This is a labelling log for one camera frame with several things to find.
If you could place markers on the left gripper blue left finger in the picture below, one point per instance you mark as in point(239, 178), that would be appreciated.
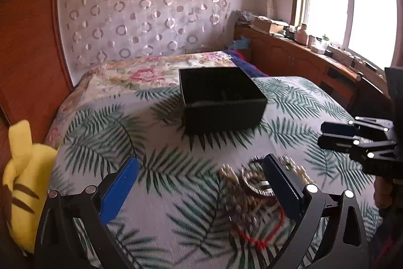
point(114, 189)

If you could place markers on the yellow plush toy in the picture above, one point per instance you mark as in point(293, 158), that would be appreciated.
point(25, 184)

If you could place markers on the black open jewelry box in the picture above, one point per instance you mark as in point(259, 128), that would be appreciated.
point(220, 99)

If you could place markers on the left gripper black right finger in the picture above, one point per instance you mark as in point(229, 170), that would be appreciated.
point(286, 186)

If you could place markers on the pink bottle on cabinet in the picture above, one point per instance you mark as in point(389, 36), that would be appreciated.
point(301, 36)

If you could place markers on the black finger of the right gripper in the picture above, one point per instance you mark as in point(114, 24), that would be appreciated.
point(337, 143)

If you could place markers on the blue tissue paper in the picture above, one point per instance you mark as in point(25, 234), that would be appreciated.
point(240, 44)

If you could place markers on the floral quilt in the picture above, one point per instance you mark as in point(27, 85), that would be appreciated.
point(125, 77)

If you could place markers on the dark blue blanket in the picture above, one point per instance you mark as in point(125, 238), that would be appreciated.
point(239, 61)

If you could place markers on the wooden wardrobe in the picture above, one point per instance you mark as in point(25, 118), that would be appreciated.
point(34, 75)

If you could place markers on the sheer circle pattern curtain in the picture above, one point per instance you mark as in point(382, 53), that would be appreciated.
point(98, 31)

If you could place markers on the person's right hand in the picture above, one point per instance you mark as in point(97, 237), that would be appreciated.
point(382, 192)

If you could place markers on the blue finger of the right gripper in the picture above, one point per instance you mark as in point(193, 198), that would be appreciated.
point(338, 129)

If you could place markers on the silver bangle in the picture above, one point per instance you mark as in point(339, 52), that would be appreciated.
point(256, 183)

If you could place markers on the wooden sideboard cabinet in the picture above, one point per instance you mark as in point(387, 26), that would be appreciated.
point(281, 57)

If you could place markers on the palm leaf print bedspread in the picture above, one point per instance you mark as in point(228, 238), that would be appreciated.
point(174, 216)

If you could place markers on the cardboard box on cabinet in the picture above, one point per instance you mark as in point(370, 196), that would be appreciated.
point(267, 25)

